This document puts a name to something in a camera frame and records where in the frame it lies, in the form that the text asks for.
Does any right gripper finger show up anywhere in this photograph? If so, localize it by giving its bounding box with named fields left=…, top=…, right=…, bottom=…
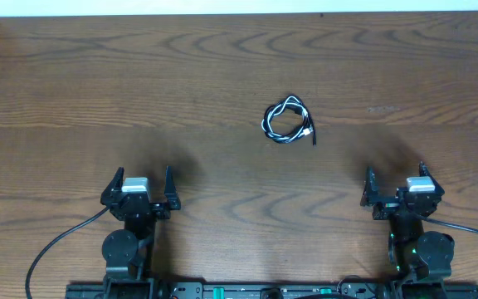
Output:
left=418, top=161, right=445, bottom=195
left=360, top=167, right=379, bottom=207

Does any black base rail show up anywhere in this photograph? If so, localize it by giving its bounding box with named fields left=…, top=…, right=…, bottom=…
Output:
left=64, top=280, right=478, bottom=299

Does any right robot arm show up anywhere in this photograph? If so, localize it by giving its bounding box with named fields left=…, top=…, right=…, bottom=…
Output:
left=360, top=163, right=455, bottom=299

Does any black usb cable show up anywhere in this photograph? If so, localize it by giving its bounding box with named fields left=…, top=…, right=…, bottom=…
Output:
left=262, top=94, right=318, bottom=148

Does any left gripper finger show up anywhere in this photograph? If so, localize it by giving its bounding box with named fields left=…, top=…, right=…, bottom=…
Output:
left=164, top=166, right=181, bottom=210
left=100, top=167, right=124, bottom=206

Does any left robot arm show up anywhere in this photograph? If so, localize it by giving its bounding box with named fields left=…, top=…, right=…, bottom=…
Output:
left=100, top=167, right=181, bottom=299

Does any white usb cable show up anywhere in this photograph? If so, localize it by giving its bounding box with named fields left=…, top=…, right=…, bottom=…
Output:
left=261, top=96, right=315, bottom=140

